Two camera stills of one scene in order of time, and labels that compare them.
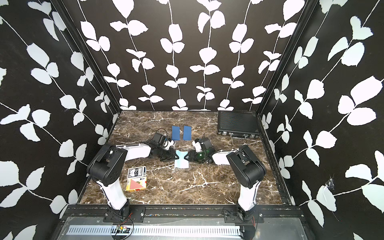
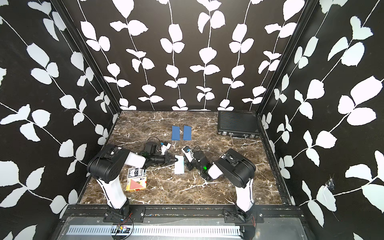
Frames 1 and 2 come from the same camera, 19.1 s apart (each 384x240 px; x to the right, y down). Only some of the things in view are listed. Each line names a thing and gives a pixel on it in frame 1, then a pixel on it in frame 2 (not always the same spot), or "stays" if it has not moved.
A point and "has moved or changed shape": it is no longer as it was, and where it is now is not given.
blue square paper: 187,133 stays
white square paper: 181,162 has moved or changed shape
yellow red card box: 135,184 stays
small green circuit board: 122,229 stays
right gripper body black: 200,157 → 193,165
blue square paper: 175,133 stays
